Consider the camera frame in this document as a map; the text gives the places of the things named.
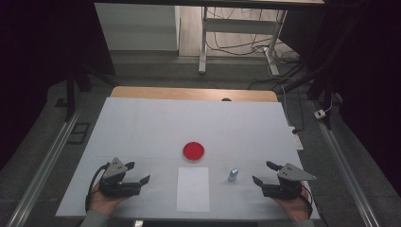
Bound loose floor cables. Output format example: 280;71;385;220
206;8;301;90

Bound black stand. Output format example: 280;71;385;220
63;58;120;123
283;18;351;131

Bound white desk frame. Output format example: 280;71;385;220
198;6;288;77

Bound white power strip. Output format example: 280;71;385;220
288;126;305;151

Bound white table cover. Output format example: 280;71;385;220
55;96;321;220

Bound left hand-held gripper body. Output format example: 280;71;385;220
98;156;142;199

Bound person's right hand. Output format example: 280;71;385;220
273;181;312;223

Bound white paper sheet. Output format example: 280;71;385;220
176;166;211;213

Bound person's left hand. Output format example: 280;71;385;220
89;180;128;218

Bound white cabinet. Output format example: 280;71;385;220
94;3;181;52

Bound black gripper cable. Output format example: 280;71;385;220
299;183;314;219
84;163;112;213

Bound round red ink pad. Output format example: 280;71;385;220
182;141;205;164

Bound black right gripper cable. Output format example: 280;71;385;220
299;183;314;219

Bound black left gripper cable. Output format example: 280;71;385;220
84;163;112;213

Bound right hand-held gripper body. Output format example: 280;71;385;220
260;163;317;201

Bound metal floor rail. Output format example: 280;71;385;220
6;105;82;227
310;100;381;227

